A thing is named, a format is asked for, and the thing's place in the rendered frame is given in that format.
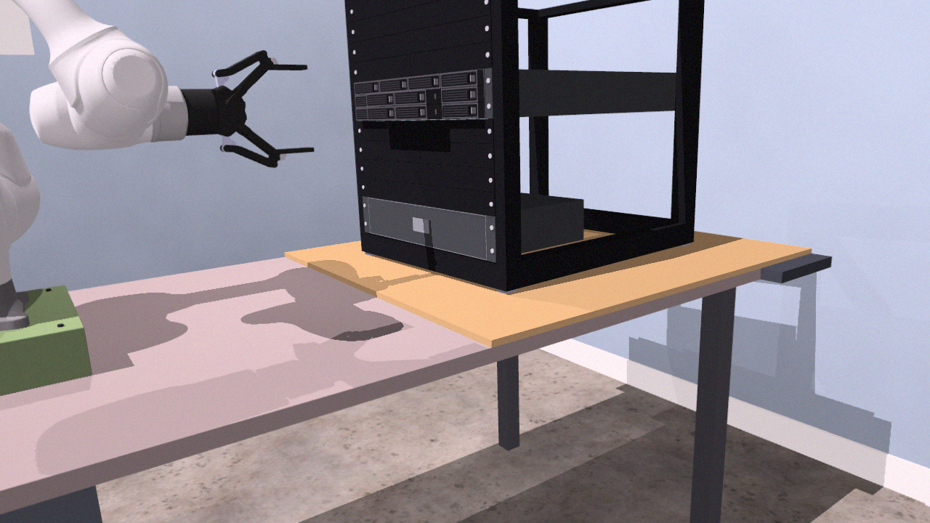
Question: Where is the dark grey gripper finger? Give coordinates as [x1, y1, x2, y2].
[211, 50, 307, 107]
[220, 115, 314, 168]

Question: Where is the tan wooden board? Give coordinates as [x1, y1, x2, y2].
[285, 231, 812, 348]

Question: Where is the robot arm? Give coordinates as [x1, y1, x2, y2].
[0, 0, 188, 331]

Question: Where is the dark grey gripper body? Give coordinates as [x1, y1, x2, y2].
[181, 86, 247, 137]

